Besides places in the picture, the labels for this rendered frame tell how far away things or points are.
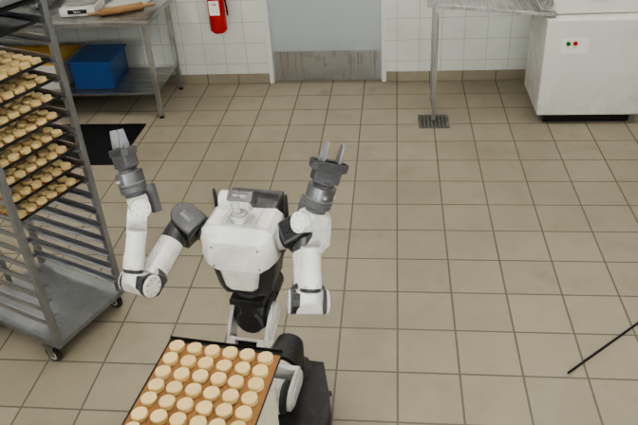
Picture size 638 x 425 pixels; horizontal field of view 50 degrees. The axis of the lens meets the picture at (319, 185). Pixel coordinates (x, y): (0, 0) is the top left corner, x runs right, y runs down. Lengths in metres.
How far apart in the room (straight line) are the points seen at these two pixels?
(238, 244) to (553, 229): 2.63
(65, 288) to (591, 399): 2.78
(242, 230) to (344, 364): 1.39
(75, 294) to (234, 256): 1.82
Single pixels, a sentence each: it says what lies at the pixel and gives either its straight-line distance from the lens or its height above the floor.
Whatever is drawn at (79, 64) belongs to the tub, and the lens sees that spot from 6.34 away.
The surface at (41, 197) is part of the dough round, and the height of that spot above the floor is 0.88.
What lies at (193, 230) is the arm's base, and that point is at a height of 1.21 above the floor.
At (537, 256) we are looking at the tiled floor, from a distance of 4.26.
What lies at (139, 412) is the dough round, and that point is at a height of 0.92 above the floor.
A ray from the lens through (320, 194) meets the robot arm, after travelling 2.03.
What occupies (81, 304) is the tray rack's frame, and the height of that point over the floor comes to 0.15.
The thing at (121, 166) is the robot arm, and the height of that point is 1.49.
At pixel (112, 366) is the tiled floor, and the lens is 3.75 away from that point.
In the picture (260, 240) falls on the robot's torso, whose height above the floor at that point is 1.21.
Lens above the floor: 2.54
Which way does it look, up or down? 32 degrees down
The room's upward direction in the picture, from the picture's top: 4 degrees counter-clockwise
